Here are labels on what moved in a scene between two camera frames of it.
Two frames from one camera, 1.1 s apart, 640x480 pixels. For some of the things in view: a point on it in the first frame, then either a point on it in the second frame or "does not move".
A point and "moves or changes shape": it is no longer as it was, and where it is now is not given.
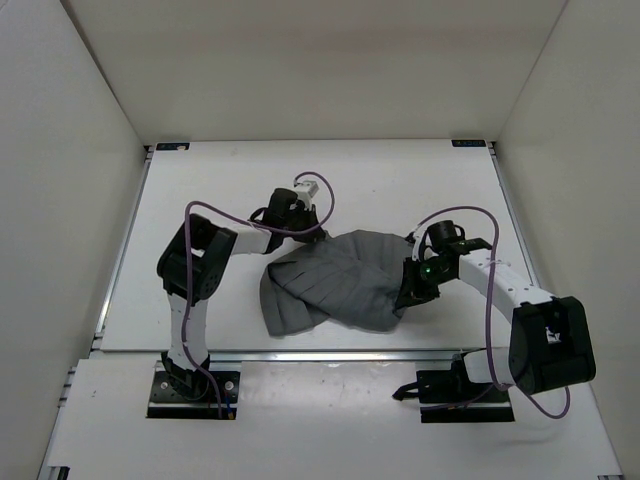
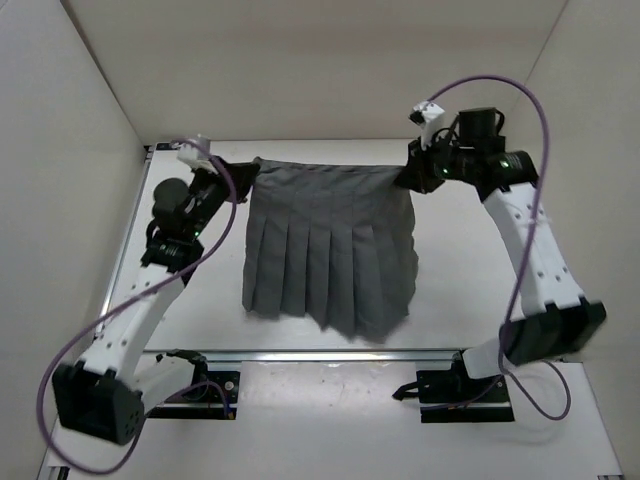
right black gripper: (412, 291) -> (416, 175)
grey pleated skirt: (352, 280) moves or changes shape
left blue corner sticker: (172, 146) does not move
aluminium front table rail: (268, 355) does not move
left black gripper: (312, 236) -> (245, 173)
